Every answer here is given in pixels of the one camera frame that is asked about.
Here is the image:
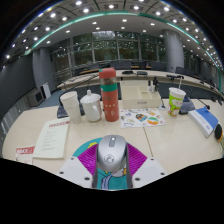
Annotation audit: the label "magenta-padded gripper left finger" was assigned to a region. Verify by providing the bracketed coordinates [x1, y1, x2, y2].
[56, 143, 100, 190]

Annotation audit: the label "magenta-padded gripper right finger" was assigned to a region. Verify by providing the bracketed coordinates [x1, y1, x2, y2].
[125, 143, 168, 190]

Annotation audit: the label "silver computer mouse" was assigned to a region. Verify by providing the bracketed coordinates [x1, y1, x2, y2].
[96, 134, 128, 178]

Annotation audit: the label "round teal cartoon mouse pad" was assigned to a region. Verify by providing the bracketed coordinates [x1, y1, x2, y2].
[72, 137, 134, 191]

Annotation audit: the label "white sheet with red heading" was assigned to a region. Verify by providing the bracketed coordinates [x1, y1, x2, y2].
[32, 117, 71, 160]

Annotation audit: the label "red and white leaflet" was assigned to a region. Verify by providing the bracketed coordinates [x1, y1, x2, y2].
[14, 144, 36, 165]

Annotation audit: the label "colourful sticker sheet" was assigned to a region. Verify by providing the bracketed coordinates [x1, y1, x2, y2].
[119, 107, 168, 129]

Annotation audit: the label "white paper cup stack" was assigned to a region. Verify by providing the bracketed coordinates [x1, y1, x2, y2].
[59, 90, 83, 125]

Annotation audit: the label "white lidded ceramic mug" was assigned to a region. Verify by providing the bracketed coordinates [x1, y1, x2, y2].
[79, 89, 103, 123]

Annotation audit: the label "white cardboard box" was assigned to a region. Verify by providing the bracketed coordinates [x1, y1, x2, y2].
[120, 84, 163, 110]

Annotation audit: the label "printed paper cup with straw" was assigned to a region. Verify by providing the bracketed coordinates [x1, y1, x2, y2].
[167, 77, 187, 118]

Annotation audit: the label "blue and white book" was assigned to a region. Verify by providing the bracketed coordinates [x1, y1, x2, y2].
[187, 106, 220, 139]

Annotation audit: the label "orange-red bottle with green band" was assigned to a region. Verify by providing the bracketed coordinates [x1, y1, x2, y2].
[98, 67, 120, 123]

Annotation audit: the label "black handheld microphone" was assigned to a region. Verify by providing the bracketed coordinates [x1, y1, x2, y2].
[214, 123, 224, 151]

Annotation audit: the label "grey low cabinet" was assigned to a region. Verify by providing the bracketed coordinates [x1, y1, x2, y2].
[26, 88, 46, 108]

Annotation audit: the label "white leaning panel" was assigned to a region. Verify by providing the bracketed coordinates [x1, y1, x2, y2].
[39, 82, 52, 99]

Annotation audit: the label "long curved conference desk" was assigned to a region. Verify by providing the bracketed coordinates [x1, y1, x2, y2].
[56, 69, 224, 101]

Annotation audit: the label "dark office chairs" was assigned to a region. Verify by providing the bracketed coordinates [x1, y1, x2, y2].
[71, 59, 224, 98]

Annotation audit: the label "ceiling lights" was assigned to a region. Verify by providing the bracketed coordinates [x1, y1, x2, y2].
[3, 0, 224, 68]

